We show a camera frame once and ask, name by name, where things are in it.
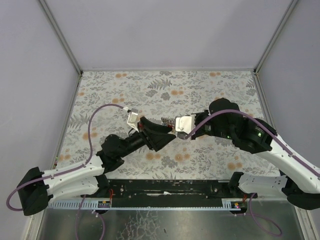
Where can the aluminium frame post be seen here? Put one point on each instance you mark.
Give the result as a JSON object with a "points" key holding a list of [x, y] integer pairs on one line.
{"points": [[281, 25], [60, 36]]}

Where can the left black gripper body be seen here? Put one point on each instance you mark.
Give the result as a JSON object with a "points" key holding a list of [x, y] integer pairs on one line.
{"points": [[147, 135]]}

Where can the left aluminium frame post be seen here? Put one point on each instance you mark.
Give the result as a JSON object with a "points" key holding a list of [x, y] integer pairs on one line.
{"points": [[60, 36]]}

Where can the right aluminium frame post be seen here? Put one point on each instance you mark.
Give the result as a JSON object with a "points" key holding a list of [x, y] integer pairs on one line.
{"points": [[281, 25]]}

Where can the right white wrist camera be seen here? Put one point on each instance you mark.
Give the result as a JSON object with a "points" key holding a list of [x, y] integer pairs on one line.
{"points": [[183, 125]]}

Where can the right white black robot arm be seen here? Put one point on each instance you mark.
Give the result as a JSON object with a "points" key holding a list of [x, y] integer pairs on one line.
{"points": [[223, 119]]}

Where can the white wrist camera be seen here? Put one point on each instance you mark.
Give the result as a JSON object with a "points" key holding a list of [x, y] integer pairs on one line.
{"points": [[133, 118], [183, 125]]}

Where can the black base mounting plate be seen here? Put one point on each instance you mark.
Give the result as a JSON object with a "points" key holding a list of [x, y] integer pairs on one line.
{"points": [[176, 194]]}

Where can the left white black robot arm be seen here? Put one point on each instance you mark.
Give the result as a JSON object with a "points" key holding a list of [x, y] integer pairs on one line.
{"points": [[38, 189]]}

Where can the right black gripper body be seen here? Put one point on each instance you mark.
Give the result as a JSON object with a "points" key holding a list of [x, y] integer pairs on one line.
{"points": [[196, 125]]}

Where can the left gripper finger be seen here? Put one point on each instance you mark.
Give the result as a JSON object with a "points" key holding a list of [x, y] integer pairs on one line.
{"points": [[154, 127], [159, 141]]}

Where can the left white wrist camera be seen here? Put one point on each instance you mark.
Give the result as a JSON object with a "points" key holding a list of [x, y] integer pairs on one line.
{"points": [[133, 118]]}

